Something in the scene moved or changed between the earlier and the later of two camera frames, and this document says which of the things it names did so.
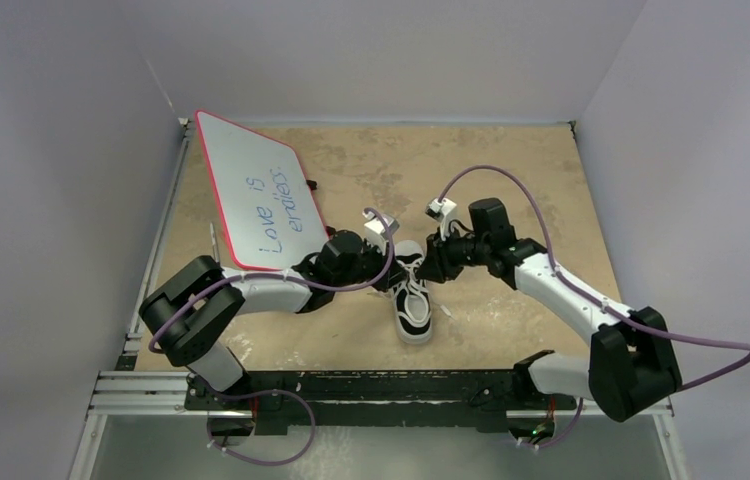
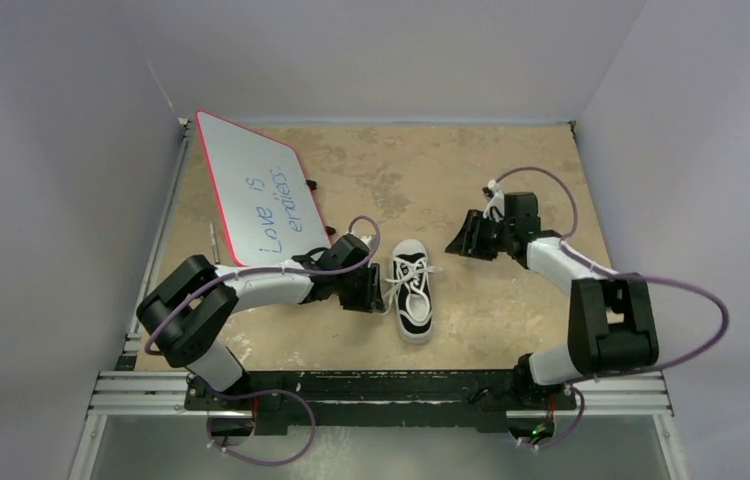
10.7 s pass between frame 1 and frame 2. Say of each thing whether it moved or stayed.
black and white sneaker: stayed
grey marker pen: stayed
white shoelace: moved
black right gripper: moved
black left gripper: moved
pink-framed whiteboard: stayed
